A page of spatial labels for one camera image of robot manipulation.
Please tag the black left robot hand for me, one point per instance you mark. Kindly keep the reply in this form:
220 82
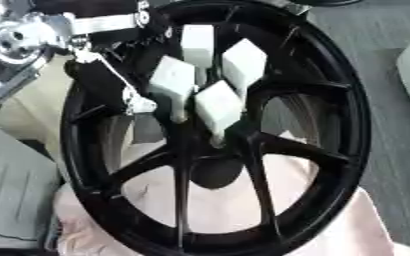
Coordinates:
100 83

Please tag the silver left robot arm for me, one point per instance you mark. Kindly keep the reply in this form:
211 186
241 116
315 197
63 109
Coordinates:
16 41

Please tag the black spoked wheel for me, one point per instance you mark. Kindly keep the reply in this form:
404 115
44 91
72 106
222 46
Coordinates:
337 110

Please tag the grey ribbed panel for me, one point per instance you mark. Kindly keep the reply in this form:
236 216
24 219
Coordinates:
13 186

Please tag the black round stand disc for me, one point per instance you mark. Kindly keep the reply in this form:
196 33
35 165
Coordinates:
215 173

